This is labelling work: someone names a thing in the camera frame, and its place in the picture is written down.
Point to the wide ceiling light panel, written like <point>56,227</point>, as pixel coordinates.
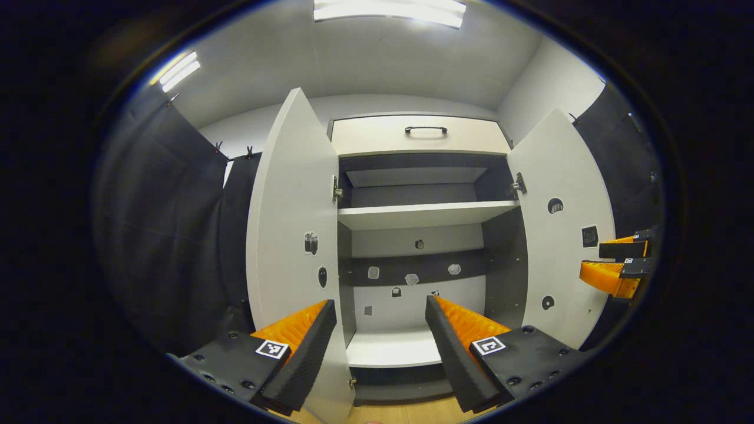
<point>389,12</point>

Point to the shoe cabinet door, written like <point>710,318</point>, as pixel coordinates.
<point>291,194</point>
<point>565,165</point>

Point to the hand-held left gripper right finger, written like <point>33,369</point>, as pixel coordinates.
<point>445,353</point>

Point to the narrow ceiling light strip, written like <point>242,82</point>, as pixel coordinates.
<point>179,72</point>

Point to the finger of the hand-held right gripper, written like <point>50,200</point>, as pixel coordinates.
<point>624,250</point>
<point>607,277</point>

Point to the black backdrop cloth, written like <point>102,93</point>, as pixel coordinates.
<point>165,235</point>

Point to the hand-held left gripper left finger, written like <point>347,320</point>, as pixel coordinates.
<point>315,350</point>

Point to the beige cabinet drawer front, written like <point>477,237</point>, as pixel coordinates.
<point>377,138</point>

